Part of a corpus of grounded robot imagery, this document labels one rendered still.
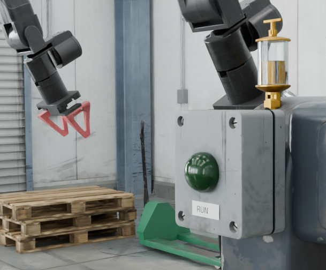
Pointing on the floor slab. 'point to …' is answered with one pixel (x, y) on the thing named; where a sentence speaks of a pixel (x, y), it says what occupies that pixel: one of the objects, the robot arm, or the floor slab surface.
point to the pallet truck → (171, 227)
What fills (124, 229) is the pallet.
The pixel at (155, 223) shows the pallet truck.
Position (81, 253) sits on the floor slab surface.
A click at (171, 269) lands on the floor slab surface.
